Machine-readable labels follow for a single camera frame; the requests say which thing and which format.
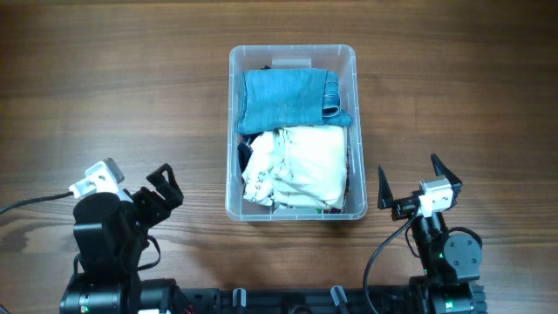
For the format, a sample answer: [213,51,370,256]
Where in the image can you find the blue denim jeans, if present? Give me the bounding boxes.
[237,68,352,135]

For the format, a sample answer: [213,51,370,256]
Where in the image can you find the black camera cable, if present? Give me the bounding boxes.
[363,208,422,314]
[0,190,76,217]

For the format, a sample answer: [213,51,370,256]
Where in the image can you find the cream yellow shirt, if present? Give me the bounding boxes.
[271,126,348,210]

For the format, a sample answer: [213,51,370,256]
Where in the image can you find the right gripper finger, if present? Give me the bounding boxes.
[378,166,394,209]
[431,154,463,192]

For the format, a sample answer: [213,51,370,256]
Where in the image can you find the clear plastic storage bin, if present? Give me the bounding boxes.
[225,44,368,222]

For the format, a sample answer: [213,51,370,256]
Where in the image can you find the right black camera cable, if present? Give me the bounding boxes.
[363,208,422,314]

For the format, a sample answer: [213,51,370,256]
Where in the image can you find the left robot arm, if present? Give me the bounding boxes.
[59,159,194,314]

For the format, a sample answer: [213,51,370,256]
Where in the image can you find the plaid flannel shirt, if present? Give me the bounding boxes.
[242,126,349,210]

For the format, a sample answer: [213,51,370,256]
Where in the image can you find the left black camera cable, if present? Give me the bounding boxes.
[0,190,76,217]

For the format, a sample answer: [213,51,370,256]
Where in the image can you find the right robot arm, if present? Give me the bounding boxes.
[369,154,487,314]

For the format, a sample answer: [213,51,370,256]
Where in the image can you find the white printed t-shirt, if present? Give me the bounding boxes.
[242,131,284,207]

